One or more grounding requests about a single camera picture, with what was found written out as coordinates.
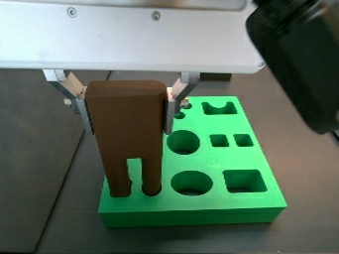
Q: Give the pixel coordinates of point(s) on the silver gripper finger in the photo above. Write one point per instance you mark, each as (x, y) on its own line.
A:
(177, 95)

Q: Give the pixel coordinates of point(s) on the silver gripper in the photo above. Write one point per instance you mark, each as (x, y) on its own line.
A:
(161, 35)

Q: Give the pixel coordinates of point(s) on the green shape sorter board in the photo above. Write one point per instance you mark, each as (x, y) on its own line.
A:
(217, 179)

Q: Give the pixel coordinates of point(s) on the brown two-pronged block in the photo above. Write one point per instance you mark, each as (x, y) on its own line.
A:
(126, 111)

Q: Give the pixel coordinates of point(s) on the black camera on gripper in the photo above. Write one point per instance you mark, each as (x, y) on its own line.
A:
(296, 34)

